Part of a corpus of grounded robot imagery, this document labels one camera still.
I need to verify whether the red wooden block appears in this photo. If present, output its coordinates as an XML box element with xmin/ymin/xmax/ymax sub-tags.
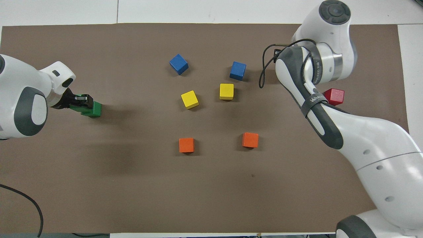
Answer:
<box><xmin>323</xmin><ymin>88</ymin><xmax>345</xmax><ymax>106</ymax></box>

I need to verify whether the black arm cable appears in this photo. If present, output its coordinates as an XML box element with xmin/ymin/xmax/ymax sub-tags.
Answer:
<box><xmin>0</xmin><ymin>184</ymin><xmax>44</xmax><ymax>238</ymax></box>
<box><xmin>259</xmin><ymin>39</ymin><xmax>318</xmax><ymax>89</ymax></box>

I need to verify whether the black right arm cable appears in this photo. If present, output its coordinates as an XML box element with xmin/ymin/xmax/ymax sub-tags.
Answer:
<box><xmin>259</xmin><ymin>39</ymin><xmax>318</xmax><ymax>89</ymax></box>

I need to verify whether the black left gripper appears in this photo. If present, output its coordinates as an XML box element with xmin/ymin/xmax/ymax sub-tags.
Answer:
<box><xmin>55</xmin><ymin>89</ymin><xmax>95</xmax><ymax>109</ymax></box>

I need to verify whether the blue wooden block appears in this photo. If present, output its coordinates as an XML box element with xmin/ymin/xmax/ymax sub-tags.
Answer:
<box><xmin>169</xmin><ymin>54</ymin><xmax>189</xmax><ymax>75</ymax></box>
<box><xmin>229</xmin><ymin>61</ymin><xmax>247</xmax><ymax>81</ymax></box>

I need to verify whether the orange wooden block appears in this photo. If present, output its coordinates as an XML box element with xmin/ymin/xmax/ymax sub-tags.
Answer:
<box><xmin>179</xmin><ymin>138</ymin><xmax>195</xmax><ymax>153</ymax></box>
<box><xmin>242</xmin><ymin>133</ymin><xmax>259</xmax><ymax>148</ymax></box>

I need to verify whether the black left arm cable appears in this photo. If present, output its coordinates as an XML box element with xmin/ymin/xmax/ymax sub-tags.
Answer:
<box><xmin>0</xmin><ymin>184</ymin><xmax>44</xmax><ymax>238</ymax></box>

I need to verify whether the yellow wooden block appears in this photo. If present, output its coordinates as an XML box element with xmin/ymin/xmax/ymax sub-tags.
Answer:
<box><xmin>181</xmin><ymin>90</ymin><xmax>200</xmax><ymax>110</ymax></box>
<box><xmin>219</xmin><ymin>83</ymin><xmax>234</xmax><ymax>100</ymax></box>

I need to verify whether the brown table mat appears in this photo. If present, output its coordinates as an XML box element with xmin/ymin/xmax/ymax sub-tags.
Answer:
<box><xmin>0</xmin><ymin>23</ymin><xmax>410</xmax><ymax>233</ymax></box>

